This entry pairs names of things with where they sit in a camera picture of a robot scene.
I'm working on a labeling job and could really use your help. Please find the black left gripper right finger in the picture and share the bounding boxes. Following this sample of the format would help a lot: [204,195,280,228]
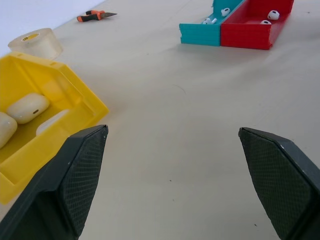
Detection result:
[238,126,320,240]

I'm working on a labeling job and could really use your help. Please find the yellow plastic bin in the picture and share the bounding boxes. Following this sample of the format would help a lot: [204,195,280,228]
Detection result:
[0,51,110,206]

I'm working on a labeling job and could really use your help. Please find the teal plastic tray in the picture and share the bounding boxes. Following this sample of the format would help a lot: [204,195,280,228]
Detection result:
[178,0,247,47]

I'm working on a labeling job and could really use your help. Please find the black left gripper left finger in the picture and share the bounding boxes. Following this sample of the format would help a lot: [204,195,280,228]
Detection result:
[0,124,109,240]

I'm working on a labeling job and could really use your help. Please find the orange black handled pliers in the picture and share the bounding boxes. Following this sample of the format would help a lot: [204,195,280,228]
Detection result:
[76,9,118,23]

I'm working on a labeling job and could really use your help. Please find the red plastic tray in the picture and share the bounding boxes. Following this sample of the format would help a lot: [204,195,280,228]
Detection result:
[219,0,295,51]

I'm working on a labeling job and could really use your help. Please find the white earbud case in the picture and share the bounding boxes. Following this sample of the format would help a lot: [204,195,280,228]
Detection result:
[6,92,51,125]
[36,109,70,136]
[0,111,19,150]

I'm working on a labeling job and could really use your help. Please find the clear adhesive tape roll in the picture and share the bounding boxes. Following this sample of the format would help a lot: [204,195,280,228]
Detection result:
[7,27,63,61]

